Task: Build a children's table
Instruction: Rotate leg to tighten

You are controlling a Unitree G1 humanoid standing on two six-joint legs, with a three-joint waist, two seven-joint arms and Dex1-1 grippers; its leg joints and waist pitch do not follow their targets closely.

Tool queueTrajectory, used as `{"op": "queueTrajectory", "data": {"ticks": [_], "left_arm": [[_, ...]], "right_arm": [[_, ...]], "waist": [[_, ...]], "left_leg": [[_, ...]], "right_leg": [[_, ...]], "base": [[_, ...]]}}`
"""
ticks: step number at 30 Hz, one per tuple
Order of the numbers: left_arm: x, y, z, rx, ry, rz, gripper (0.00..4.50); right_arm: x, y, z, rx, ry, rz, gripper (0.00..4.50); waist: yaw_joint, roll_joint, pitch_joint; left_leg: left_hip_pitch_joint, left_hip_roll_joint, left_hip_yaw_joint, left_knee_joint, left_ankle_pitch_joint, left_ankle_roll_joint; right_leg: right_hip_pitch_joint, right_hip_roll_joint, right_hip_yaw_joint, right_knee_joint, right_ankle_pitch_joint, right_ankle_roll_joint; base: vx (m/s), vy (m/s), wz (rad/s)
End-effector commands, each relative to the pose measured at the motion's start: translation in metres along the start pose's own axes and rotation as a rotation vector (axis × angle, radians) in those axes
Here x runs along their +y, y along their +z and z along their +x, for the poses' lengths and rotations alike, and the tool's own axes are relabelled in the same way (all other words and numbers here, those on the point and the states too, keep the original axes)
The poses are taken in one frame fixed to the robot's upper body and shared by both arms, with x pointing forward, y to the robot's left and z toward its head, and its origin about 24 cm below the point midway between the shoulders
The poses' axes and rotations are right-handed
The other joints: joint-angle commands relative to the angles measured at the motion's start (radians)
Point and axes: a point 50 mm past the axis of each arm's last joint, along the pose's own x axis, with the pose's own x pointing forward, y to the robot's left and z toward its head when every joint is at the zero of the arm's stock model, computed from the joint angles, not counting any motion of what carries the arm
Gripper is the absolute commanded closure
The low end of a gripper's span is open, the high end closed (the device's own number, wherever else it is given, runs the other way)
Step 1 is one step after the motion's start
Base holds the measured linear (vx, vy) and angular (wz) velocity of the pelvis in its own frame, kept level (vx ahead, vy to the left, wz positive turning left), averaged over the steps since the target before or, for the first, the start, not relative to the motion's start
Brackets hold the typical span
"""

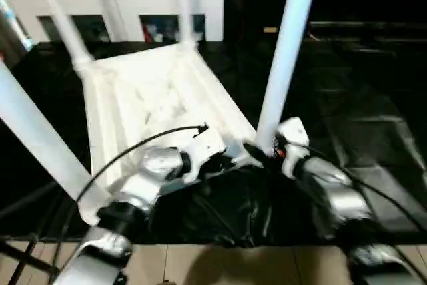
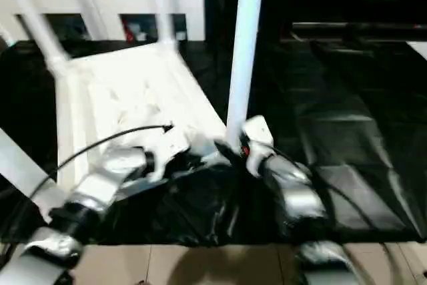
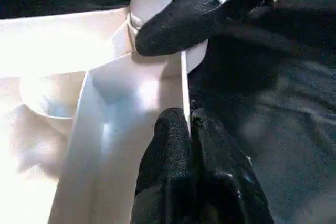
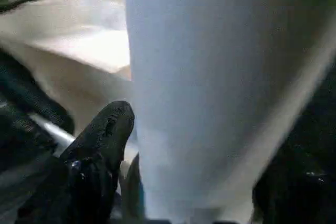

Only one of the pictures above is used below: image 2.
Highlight white plastic table top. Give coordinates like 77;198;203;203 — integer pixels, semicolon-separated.
40;39;232;214

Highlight black work mat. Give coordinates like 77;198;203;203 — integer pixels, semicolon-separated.
0;37;427;246

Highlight white glass-door cabinet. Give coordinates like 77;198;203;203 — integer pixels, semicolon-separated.
0;0;206;43

